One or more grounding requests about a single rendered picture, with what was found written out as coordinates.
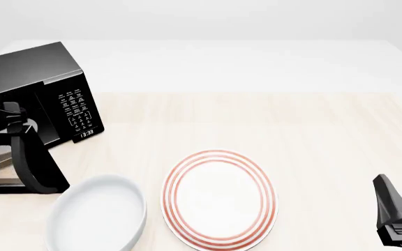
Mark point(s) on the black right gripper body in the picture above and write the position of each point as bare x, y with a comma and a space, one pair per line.
401, 236

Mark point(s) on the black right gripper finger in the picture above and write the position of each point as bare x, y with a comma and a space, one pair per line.
393, 206

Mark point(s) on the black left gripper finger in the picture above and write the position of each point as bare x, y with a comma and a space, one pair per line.
14, 108

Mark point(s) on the black microwave oven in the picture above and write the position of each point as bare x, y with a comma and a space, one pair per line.
30, 65

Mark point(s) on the black microwave door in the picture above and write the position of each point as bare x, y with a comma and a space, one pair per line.
52, 172

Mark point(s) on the white deep bowl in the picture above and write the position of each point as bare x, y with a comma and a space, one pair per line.
96, 214

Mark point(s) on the white plate with red rings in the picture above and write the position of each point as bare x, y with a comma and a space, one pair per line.
218, 198

